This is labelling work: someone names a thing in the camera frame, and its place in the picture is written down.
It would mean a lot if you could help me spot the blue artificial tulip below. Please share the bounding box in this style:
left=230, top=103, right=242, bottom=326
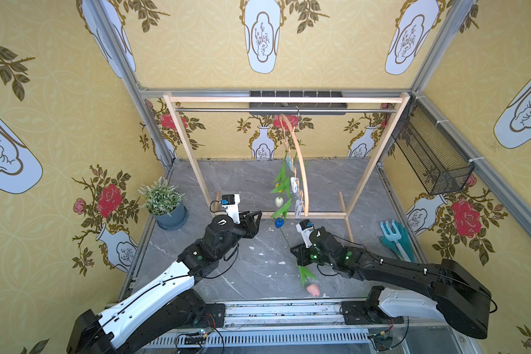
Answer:
left=272, top=196, right=293, bottom=229

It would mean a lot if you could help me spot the white artificial tulip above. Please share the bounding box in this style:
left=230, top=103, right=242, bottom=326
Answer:
left=271, top=178, right=291, bottom=208

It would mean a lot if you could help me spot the pink artificial tulip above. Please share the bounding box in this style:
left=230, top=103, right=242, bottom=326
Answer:
left=297, top=265, right=321, bottom=297

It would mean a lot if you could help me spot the wooden arched clip hanger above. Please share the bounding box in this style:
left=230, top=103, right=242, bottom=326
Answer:
left=276, top=112, right=311, bottom=218

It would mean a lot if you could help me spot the yellow artificial tulip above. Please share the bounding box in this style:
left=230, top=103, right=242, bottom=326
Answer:
left=274, top=162, right=288, bottom=189

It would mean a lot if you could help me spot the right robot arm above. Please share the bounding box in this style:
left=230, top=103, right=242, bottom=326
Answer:
left=291, top=227, right=493, bottom=339

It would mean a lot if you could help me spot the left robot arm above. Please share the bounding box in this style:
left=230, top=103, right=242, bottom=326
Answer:
left=66, top=211, right=263, bottom=353

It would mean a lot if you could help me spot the wooden clothes rack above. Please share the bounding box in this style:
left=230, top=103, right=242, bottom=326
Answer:
left=163, top=92, right=411, bottom=241

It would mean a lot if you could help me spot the potted green plant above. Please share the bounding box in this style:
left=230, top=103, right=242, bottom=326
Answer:
left=139, top=177, right=188, bottom=231

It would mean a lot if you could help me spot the teal garden fork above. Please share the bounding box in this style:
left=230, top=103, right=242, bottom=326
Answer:
left=379, top=220, right=414, bottom=263

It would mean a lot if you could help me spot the small circuit board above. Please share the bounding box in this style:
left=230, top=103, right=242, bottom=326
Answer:
left=184, top=333, right=206, bottom=347

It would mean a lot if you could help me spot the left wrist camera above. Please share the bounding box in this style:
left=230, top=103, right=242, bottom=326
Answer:
left=221, top=193, right=240, bottom=224

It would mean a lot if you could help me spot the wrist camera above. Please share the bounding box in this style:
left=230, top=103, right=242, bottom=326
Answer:
left=296, top=219, right=314, bottom=249
left=221, top=193, right=240, bottom=224

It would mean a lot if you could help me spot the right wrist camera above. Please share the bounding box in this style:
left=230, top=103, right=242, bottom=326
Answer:
left=296, top=219, right=314, bottom=249

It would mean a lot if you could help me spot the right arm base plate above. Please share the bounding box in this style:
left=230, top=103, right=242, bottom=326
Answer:
left=339, top=301, right=405, bottom=325

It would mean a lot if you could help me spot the aluminium rail base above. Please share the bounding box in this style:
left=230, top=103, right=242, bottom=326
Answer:
left=86, top=296, right=483, bottom=354

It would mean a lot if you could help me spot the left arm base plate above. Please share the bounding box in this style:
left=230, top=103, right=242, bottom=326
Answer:
left=193, top=303, right=226, bottom=328

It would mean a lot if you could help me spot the black wire mesh basket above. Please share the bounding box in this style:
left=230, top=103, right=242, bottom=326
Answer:
left=393, top=97, right=474, bottom=195

